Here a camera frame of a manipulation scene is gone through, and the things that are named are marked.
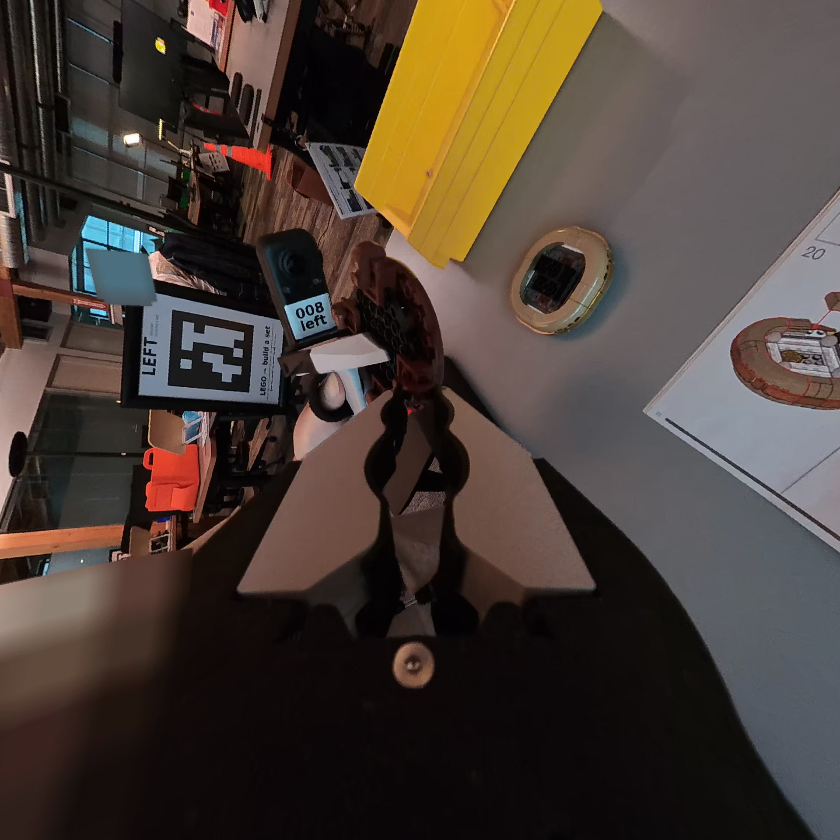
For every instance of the round brown brick base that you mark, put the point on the round brown brick base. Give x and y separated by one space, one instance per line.
394 315

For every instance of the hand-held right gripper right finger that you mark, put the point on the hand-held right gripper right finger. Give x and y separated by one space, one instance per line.
518 525

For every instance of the open instruction booklet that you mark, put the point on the open instruction booklet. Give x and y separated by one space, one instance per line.
754 446

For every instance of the printed picture sheet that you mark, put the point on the printed picture sheet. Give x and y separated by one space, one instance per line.
341 177

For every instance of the wooden table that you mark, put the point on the wooden table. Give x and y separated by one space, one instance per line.
256 59

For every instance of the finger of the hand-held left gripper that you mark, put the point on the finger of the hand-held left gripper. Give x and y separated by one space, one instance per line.
348 354

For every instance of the yellow plastic box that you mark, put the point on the yellow plastic box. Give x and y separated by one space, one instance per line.
459 131

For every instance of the wooden beam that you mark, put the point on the wooden beam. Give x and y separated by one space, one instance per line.
59 541

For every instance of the black monitor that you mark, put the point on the black monitor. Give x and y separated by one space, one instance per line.
148 65

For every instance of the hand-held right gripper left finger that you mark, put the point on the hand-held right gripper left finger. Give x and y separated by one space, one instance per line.
321 525

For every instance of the grey desk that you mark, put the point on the grey desk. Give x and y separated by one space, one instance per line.
656 131

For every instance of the orange bag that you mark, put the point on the orange bag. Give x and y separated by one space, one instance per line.
170 482

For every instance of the person's left hand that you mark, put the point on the person's left hand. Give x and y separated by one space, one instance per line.
308 436

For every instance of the brown cardboard box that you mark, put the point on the brown cardboard box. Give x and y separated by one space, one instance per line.
305 180

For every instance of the orange traffic cone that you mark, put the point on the orange traffic cone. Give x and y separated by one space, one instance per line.
253 157

